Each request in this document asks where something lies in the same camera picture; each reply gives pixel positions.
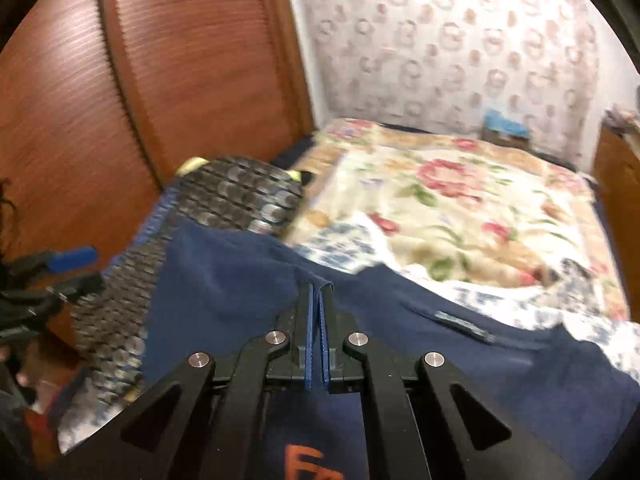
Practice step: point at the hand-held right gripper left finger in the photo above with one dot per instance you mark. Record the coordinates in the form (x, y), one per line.
(309, 345)

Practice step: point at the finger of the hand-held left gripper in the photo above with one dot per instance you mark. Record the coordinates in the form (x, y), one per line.
(75, 258)
(70, 287)

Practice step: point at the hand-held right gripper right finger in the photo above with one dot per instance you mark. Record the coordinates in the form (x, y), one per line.
(324, 345)

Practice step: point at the navy blue shirt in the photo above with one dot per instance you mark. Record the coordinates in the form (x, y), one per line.
(225, 280)

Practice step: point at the dark woven mat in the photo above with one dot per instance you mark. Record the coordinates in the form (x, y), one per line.
(235, 190)

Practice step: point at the floral blanket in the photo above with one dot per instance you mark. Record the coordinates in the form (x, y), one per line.
(450, 195)

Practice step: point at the wooden wardrobe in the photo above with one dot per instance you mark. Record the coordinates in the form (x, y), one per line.
(175, 60)

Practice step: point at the blue box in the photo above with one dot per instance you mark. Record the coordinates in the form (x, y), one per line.
(505, 127)

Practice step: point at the wooden cabinet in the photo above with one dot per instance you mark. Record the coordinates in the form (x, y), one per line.
(617, 195)

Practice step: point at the circle patterned curtain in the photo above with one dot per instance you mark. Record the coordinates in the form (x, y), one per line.
(450, 40)

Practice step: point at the pile of papers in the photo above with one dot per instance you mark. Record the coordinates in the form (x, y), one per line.
(622, 117)

